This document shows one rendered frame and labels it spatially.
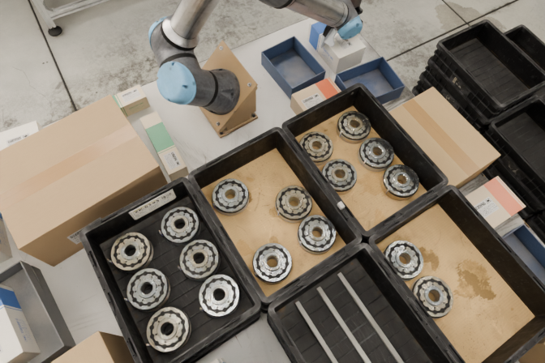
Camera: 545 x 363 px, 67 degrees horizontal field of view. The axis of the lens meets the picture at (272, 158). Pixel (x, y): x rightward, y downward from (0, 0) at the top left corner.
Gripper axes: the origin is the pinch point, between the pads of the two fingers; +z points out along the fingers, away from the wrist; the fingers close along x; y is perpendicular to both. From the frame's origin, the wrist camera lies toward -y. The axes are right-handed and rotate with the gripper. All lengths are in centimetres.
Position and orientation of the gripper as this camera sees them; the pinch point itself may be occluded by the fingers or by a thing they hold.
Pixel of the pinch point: (336, 40)
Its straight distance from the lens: 164.1
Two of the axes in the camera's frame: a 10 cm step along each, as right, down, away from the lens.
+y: 5.0, 7.8, -3.8
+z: -0.3, 4.5, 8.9
